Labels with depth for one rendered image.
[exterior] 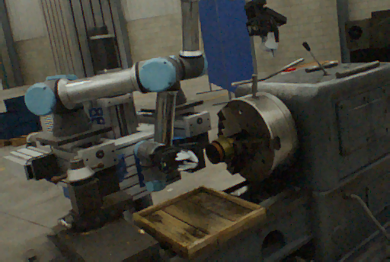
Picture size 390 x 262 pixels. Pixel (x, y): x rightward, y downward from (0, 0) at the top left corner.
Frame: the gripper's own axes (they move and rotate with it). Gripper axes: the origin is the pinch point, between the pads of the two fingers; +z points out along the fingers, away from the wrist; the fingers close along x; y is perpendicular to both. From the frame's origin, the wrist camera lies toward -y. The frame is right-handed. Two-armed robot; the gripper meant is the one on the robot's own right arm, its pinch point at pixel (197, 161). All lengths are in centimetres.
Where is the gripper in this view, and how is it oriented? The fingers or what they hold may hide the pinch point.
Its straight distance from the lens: 130.4
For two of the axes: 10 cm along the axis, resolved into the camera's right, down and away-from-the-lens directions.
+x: -1.5, -9.7, -1.9
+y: -7.4, 2.4, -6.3
